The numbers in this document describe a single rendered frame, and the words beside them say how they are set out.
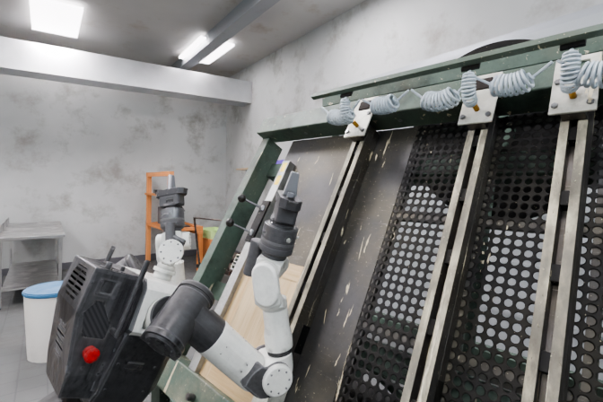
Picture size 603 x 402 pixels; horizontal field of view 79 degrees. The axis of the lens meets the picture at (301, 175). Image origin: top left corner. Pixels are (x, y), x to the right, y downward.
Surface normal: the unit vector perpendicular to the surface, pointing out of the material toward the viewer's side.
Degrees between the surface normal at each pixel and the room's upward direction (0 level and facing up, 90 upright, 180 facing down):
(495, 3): 90
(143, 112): 90
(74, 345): 90
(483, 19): 90
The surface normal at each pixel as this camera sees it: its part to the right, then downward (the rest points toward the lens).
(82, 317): 0.69, -0.01
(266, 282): -0.24, 0.06
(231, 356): 0.40, -0.01
